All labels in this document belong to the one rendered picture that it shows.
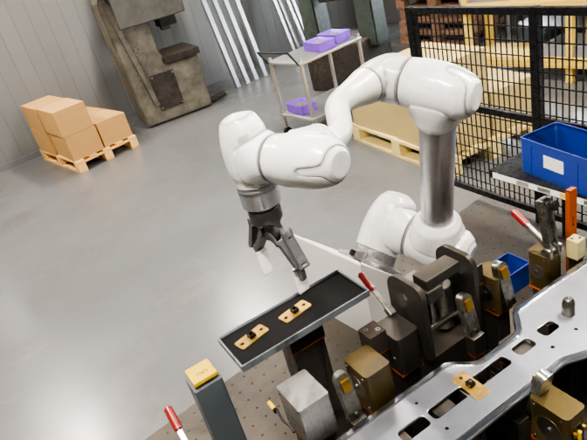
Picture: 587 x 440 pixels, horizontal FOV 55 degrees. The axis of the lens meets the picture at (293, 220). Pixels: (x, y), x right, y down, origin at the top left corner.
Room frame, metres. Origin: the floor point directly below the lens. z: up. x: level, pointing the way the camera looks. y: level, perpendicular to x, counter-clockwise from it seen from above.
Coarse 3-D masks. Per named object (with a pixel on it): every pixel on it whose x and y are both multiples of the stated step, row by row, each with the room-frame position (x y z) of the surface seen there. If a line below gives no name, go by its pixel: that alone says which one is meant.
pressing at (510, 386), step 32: (544, 288) 1.15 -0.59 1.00; (576, 288) 1.12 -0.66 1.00; (544, 320) 1.04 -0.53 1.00; (576, 320) 1.01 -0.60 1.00; (512, 352) 0.97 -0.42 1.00; (544, 352) 0.94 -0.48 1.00; (576, 352) 0.92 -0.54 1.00; (416, 384) 0.95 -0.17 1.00; (448, 384) 0.92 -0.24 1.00; (512, 384) 0.88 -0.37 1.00; (384, 416) 0.88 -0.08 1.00; (416, 416) 0.86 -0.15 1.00; (448, 416) 0.84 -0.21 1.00; (480, 416) 0.82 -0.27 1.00
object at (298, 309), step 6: (300, 300) 1.16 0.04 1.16; (294, 306) 1.13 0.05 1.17; (300, 306) 1.14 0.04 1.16; (306, 306) 1.13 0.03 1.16; (288, 312) 1.13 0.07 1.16; (294, 312) 1.12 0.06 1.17; (300, 312) 1.12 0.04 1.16; (282, 318) 1.11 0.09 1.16; (288, 318) 1.11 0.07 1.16; (294, 318) 1.10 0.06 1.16
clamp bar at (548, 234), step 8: (536, 200) 1.25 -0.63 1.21; (544, 200) 1.24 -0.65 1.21; (536, 208) 1.24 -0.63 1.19; (544, 208) 1.23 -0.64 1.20; (552, 208) 1.21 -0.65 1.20; (544, 216) 1.22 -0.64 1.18; (552, 216) 1.23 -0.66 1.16; (544, 224) 1.22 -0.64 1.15; (552, 224) 1.23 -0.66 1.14; (544, 232) 1.22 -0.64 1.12; (552, 232) 1.23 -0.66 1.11; (544, 240) 1.22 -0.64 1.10; (552, 240) 1.23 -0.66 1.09; (552, 256) 1.21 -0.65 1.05
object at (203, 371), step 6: (204, 360) 1.04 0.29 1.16; (198, 366) 1.02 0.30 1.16; (204, 366) 1.02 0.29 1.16; (210, 366) 1.01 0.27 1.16; (186, 372) 1.01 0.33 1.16; (192, 372) 1.01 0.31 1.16; (198, 372) 1.00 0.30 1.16; (204, 372) 1.00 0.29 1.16; (210, 372) 0.99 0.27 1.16; (216, 372) 0.99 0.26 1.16; (192, 378) 0.99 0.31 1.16; (198, 378) 0.98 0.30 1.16; (204, 378) 0.98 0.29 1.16; (210, 378) 0.98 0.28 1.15; (192, 384) 0.98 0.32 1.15; (198, 384) 0.97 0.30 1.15
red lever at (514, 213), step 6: (516, 210) 1.33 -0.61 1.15; (516, 216) 1.31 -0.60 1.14; (522, 216) 1.31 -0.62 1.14; (522, 222) 1.30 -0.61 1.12; (528, 222) 1.29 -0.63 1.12; (528, 228) 1.28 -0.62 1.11; (534, 228) 1.28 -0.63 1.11; (534, 234) 1.27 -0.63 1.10; (540, 234) 1.26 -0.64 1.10; (540, 240) 1.25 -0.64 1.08; (552, 246) 1.22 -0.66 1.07
